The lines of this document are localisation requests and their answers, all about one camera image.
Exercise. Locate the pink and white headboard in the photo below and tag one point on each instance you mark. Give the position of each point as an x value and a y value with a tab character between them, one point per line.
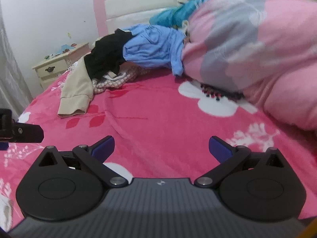
138	2

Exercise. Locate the pink knit sweater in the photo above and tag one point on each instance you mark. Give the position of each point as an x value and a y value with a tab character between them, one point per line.
116	81

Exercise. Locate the cream nightstand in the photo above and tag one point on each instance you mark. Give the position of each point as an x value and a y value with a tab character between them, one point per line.
57	64

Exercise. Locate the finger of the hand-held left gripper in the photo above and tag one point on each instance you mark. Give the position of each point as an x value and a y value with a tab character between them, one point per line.
29	133

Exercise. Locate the teal paper item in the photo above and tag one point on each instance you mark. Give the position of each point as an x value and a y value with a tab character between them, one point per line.
65	47

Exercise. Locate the teal garment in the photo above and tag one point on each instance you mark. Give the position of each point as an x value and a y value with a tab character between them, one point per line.
178	12

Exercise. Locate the black garment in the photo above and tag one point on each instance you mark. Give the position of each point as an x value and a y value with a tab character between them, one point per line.
106	52

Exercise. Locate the pink floral blanket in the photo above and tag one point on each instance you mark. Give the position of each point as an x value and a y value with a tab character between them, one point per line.
148	119

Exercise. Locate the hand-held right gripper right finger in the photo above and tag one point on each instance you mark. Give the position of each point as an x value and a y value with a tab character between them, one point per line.
219	150

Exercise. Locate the beige garment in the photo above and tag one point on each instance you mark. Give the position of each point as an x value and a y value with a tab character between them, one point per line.
76	89

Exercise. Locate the grey curtain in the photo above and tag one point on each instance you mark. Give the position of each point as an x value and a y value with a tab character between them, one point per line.
10	79

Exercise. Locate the pink and grey duvet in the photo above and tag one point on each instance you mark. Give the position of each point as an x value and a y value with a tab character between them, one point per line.
272	54

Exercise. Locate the light blue t-shirt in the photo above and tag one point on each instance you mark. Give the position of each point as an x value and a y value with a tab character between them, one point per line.
153	49

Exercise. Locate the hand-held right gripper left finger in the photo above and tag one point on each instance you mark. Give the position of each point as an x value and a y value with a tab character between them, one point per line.
104	148

